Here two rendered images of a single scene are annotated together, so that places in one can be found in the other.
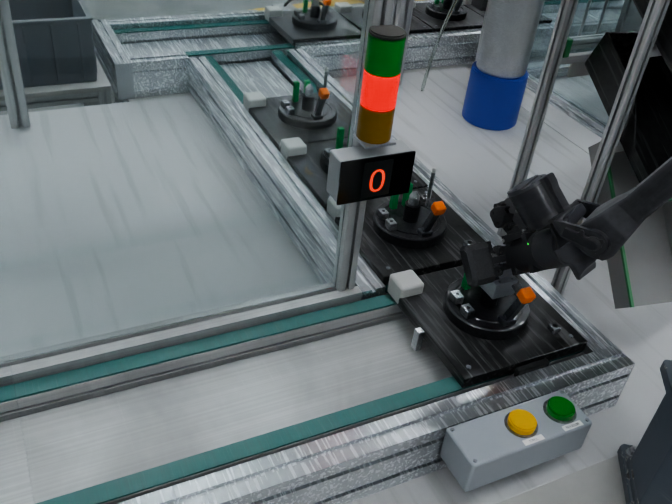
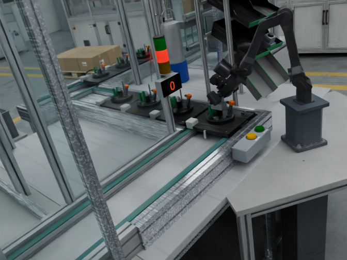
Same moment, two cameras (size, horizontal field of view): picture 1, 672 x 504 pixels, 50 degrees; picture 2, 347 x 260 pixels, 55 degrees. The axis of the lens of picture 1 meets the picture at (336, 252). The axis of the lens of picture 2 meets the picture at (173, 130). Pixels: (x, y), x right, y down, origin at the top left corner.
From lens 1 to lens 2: 0.51 m
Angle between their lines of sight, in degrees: 15
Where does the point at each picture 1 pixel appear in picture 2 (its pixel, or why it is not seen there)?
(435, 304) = (204, 123)
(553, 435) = (262, 135)
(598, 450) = (275, 141)
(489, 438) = (245, 143)
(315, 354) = (176, 153)
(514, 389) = (242, 131)
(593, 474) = (278, 146)
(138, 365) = (124, 178)
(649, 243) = (255, 78)
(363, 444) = (210, 161)
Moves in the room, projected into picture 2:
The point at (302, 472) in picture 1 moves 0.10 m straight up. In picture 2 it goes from (198, 174) to (194, 151)
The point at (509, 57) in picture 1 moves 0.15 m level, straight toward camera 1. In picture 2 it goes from (177, 55) to (180, 60)
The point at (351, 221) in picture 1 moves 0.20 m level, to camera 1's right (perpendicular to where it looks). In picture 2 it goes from (168, 106) to (207, 93)
